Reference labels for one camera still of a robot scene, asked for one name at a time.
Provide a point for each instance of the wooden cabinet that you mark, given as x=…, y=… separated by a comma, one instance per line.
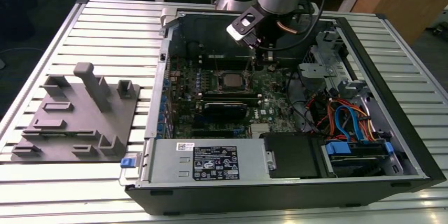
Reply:
x=410, y=3

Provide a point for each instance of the silver power supply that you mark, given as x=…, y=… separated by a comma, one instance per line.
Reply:
x=169, y=161

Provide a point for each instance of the black PC case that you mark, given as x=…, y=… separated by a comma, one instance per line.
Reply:
x=245, y=197

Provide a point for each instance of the grey parts rack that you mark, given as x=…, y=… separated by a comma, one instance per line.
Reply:
x=87, y=129

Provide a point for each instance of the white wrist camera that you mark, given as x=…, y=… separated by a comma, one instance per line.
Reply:
x=245, y=26

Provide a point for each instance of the CPU socket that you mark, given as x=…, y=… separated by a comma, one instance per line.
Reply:
x=221, y=82

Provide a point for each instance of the silver metal drive cage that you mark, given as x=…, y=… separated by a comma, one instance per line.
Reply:
x=314, y=70

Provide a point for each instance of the silver CPU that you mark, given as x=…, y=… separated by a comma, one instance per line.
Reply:
x=235, y=79

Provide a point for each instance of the hard disk in blue carrier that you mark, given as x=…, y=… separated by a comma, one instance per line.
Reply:
x=338, y=148

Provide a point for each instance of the small silver heatsink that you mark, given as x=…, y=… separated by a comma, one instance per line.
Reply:
x=261, y=127

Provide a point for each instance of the black expansion slot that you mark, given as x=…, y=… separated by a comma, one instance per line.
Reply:
x=210, y=133

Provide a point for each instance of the black graphics card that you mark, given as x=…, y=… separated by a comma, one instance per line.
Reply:
x=225, y=111

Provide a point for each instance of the green motherboard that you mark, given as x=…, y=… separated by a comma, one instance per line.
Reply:
x=277, y=103

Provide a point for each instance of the blue case latch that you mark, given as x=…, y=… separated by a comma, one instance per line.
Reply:
x=127, y=163

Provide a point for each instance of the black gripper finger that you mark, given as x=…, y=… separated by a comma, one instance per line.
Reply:
x=259, y=58
x=273, y=58

